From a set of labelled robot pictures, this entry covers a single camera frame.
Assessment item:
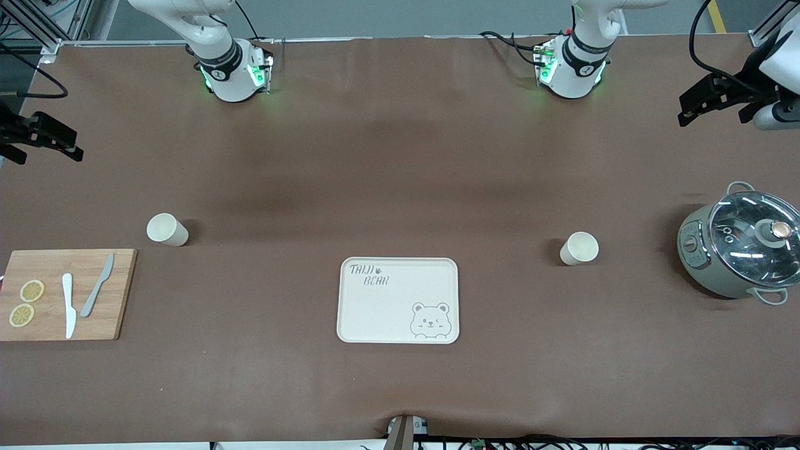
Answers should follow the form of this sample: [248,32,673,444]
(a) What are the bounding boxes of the black right arm base cable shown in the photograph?
[234,0,276,46]

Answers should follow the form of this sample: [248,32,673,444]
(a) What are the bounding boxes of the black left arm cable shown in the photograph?
[689,0,752,83]

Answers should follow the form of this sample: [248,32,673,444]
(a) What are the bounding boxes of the cream bear print tray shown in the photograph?
[336,257,460,344]

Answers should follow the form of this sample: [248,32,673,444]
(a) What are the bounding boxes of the white IKEA cup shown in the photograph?
[146,213,189,247]
[559,232,599,266]

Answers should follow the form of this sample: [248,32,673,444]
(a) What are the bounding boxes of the white plastic knife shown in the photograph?
[61,273,78,340]

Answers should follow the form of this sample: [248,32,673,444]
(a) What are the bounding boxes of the glass pot lid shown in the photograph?
[708,191,800,288]

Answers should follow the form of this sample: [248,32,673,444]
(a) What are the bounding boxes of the black left arm base cables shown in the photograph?
[479,30,546,67]

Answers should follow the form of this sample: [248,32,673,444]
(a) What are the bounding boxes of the aluminium frame profile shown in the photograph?
[0,0,96,63]
[749,0,800,48]

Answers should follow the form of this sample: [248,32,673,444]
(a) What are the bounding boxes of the grey plastic knife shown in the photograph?
[80,252,116,318]

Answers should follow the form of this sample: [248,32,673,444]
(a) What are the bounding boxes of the black cables under table edge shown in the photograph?
[430,434,800,450]

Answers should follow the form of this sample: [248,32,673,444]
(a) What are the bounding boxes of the wooden cutting board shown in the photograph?
[0,249,138,342]

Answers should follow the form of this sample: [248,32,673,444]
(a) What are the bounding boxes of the grey-green electric cooking pot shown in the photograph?
[677,181,791,306]

